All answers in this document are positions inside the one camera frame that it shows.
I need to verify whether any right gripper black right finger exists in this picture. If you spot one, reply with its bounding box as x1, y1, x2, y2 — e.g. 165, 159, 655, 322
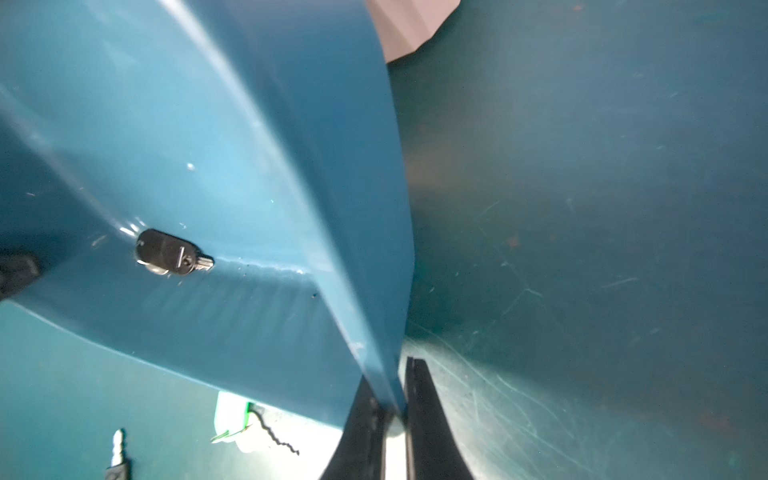
405, 357, 473, 480

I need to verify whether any pink flower pot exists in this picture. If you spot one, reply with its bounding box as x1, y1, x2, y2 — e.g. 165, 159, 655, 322
365, 0, 461, 63

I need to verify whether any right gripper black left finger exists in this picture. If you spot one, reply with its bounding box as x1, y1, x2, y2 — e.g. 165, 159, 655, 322
320, 377, 386, 480

